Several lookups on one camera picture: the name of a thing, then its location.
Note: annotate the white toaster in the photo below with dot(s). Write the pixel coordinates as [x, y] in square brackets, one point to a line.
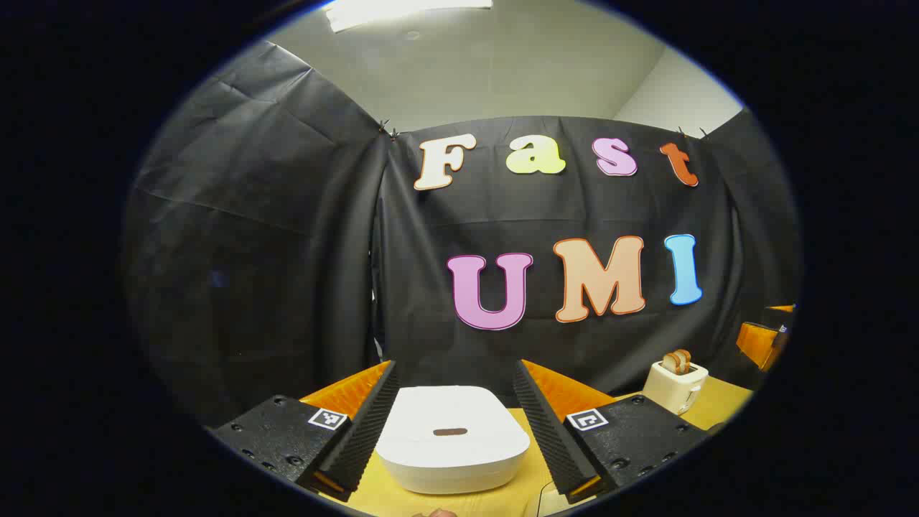
[671, 391]

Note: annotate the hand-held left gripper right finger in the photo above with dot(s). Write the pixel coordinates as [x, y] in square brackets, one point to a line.
[549, 438]

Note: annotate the white rice cooker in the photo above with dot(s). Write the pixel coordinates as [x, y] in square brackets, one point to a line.
[452, 409]

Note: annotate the ceiling light panel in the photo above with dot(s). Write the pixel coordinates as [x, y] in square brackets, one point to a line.
[402, 11]

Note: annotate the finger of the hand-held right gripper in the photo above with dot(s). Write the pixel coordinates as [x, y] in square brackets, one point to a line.
[782, 309]
[757, 343]

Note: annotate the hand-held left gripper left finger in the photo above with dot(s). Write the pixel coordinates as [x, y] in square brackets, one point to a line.
[366, 431]

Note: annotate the toast bread slice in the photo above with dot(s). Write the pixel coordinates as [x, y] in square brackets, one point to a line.
[670, 362]
[684, 359]

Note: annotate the black backdrop cloth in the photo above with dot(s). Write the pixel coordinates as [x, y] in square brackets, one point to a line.
[287, 273]

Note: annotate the metal cloth clip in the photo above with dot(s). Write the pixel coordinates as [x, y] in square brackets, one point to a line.
[388, 132]
[700, 133]

